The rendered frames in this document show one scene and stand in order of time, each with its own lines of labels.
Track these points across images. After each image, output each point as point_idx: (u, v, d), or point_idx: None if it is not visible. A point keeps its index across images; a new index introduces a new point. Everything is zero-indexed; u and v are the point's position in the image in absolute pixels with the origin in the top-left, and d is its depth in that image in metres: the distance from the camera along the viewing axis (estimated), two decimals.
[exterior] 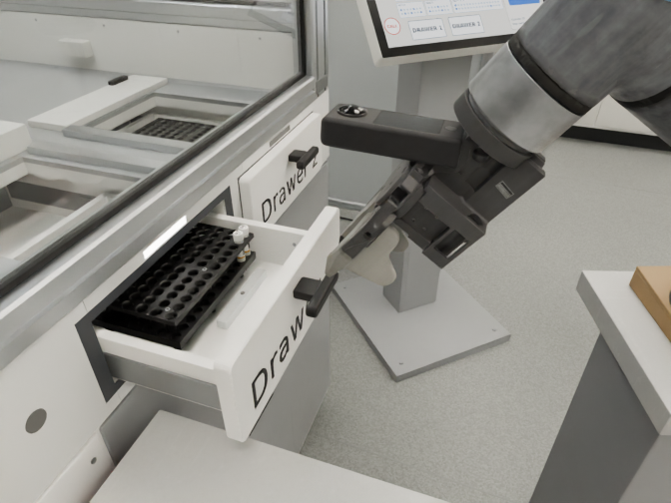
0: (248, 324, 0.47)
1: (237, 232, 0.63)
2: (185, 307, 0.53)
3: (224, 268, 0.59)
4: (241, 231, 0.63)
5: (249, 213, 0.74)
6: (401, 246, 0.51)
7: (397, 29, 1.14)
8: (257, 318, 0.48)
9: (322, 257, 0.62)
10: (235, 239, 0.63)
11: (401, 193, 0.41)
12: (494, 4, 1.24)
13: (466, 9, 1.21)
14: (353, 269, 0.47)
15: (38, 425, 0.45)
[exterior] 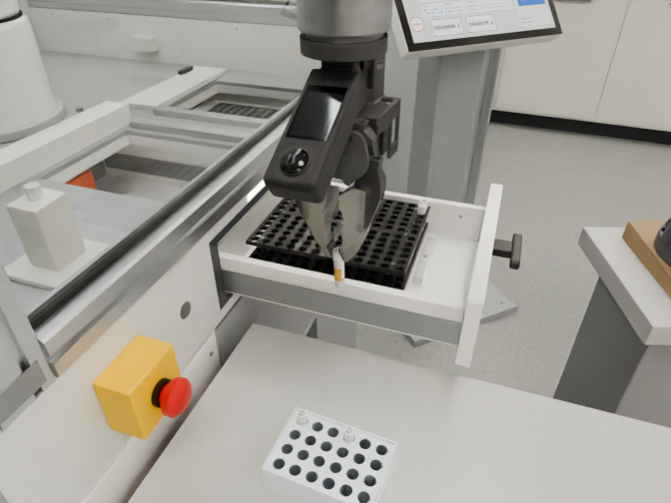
0: (480, 270, 0.59)
1: (420, 204, 0.75)
2: (406, 262, 0.65)
3: (420, 234, 0.71)
4: (422, 203, 0.75)
5: None
6: (336, 194, 0.53)
7: (421, 26, 1.31)
8: (484, 266, 0.59)
9: None
10: (420, 210, 0.74)
11: (362, 151, 0.43)
12: (505, 4, 1.41)
13: (481, 9, 1.38)
14: None
15: (186, 313, 0.61)
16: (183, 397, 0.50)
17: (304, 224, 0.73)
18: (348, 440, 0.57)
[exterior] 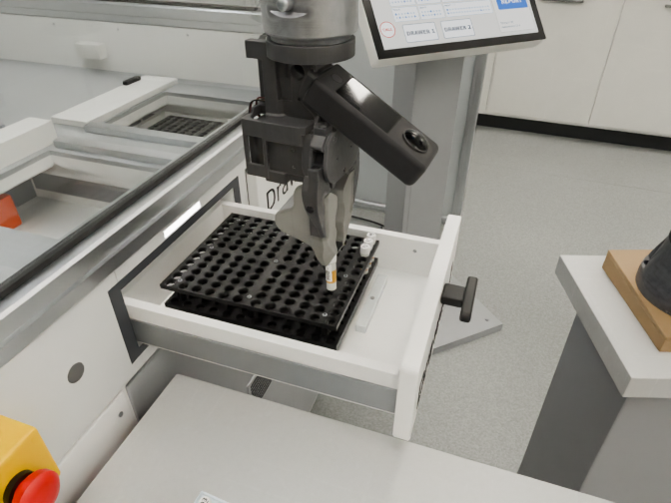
0: (419, 329, 0.49)
1: (366, 239, 0.65)
2: (340, 312, 0.56)
3: (362, 274, 0.62)
4: (369, 238, 0.66)
5: (255, 201, 0.81)
6: (281, 219, 0.48)
7: (392, 32, 1.22)
8: (425, 323, 0.50)
9: (450, 264, 0.64)
10: None
11: None
12: (484, 8, 1.32)
13: (457, 13, 1.29)
14: None
15: (77, 376, 0.52)
16: (43, 497, 0.41)
17: (231, 262, 0.63)
18: (330, 275, 0.52)
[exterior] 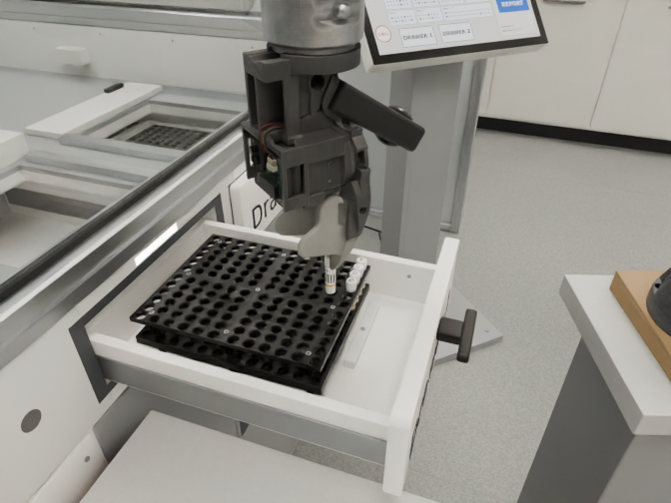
0: (411, 375, 0.44)
1: (356, 264, 0.60)
2: (326, 351, 0.51)
3: (351, 305, 0.57)
4: (359, 263, 0.61)
5: (240, 219, 0.76)
6: (303, 246, 0.45)
7: (388, 36, 1.17)
8: (418, 367, 0.45)
9: (447, 293, 0.59)
10: None
11: None
12: (484, 11, 1.27)
13: (456, 17, 1.24)
14: (306, 228, 0.50)
15: (33, 425, 0.47)
16: None
17: (209, 291, 0.58)
18: None
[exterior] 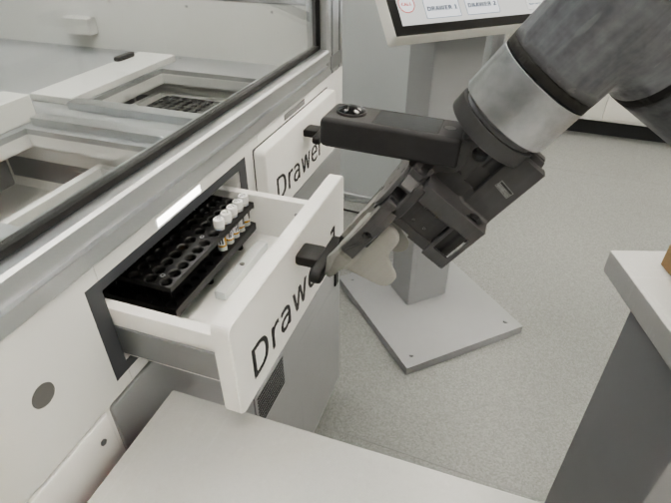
0: (248, 286, 0.44)
1: (236, 199, 0.60)
2: (181, 273, 0.50)
3: (223, 236, 0.56)
4: (240, 199, 0.60)
5: (264, 188, 0.70)
6: (401, 246, 0.51)
7: (411, 7, 1.11)
8: (257, 280, 0.45)
9: (325, 227, 0.59)
10: None
11: (401, 193, 0.41)
12: None
13: None
14: (353, 269, 0.47)
15: (45, 400, 0.41)
16: None
17: None
18: (232, 229, 0.59)
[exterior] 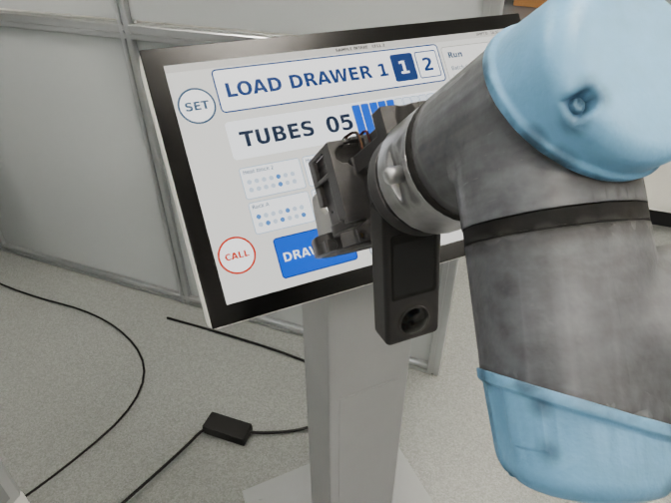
0: None
1: None
2: None
3: None
4: None
5: None
6: (318, 200, 0.47)
7: (249, 259, 0.55)
8: None
9: None
10: None
11: None
12: None
13: None
14: None
15: None
16: None
17: None
18: None
